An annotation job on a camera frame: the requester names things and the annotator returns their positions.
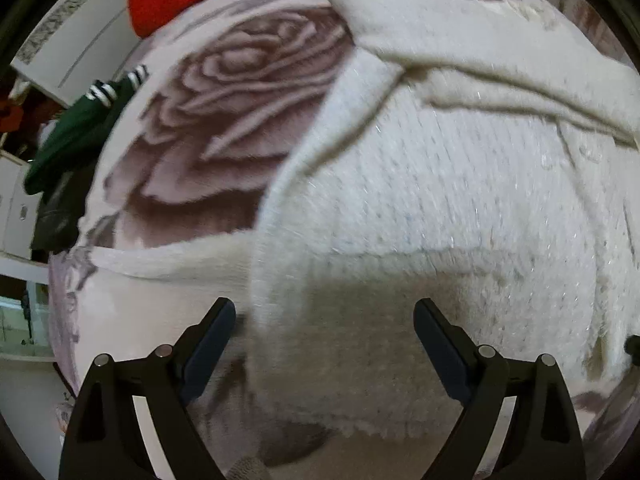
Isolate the black garment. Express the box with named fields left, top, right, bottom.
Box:
left=31, top=167, right=98, bottom=253

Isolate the rose printed blanket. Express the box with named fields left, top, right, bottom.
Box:
left=47, top=0, right=640, bottom=480

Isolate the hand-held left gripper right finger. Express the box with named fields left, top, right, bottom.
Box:
left=413, top=297, right=587, bottom=480

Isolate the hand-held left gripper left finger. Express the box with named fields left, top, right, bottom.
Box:
left=58, top=297, right=237, bottom=480

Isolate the green striped-cuff garment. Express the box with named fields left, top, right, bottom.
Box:
left=24, top=65, right=151, bottom=196

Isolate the white cabinet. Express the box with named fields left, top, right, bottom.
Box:
left=10, top=0, right=146, bottom=108

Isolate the white knitted sweater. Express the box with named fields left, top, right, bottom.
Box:
left=87, top=0, right=640, bottom=448

